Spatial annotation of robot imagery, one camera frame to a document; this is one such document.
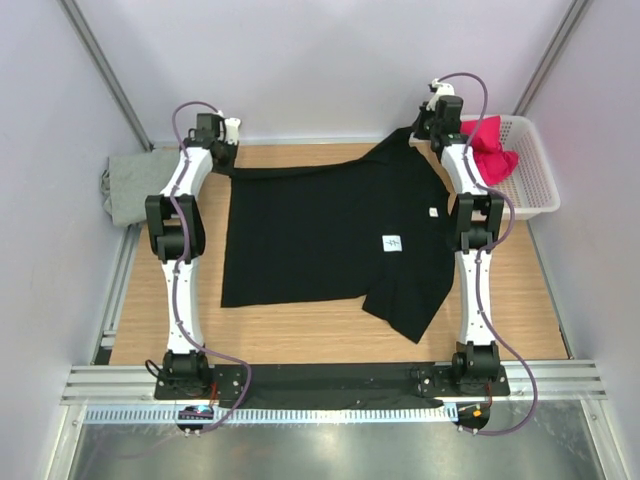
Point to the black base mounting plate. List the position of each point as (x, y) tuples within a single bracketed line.
[(352, 386)]

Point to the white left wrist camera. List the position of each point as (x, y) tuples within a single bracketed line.
[(229, 129)]

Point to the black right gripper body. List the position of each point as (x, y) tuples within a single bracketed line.
[(425, 125)]

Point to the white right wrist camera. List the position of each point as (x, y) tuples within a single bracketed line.
[(438, 90)]

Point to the white slotted cable duct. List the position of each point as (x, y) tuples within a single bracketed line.
[(182, 414)]

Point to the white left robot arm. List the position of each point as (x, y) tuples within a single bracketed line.
[(178, 240)]

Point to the left aluminium corner post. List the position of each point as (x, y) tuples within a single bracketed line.
[(85, 34)]

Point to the aluminium corner post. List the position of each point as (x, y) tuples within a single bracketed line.
[(567, 27), (85, 34)]

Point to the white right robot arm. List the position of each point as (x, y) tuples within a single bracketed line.
[(476, 218)]

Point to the grey folded t shirt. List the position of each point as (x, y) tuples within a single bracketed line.
[(129, 179)]

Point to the white plastic laundry basket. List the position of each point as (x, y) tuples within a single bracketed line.
[(531, 187)]

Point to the right aluminium corner post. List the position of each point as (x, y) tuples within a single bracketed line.
[(567, 27)]

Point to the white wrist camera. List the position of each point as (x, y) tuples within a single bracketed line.
[(229, 129), (438, 90)]

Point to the aluminium frame rail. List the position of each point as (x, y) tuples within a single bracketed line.
[(545, 380)]

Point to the pink t shirt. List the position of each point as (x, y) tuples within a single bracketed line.
[(494, 163)]

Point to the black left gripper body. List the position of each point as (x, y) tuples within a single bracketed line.
[(228, 157)]

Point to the black t shirt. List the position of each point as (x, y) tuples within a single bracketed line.
[(375, 228)]

